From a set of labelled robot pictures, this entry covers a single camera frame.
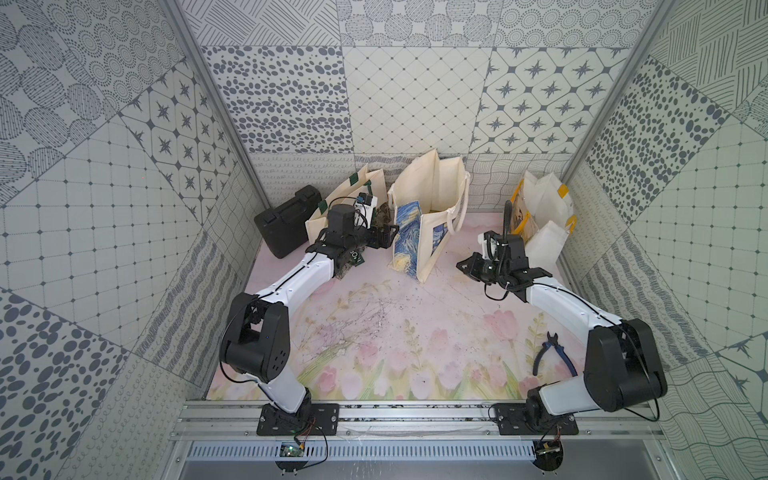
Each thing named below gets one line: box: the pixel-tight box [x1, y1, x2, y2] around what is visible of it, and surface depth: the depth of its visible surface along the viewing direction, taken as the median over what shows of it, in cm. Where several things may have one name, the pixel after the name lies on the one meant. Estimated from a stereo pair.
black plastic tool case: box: [254, 185, 322, 259], surface depth 98 cm
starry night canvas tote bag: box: [387, 149, 471, 284], surface depth 100 cm
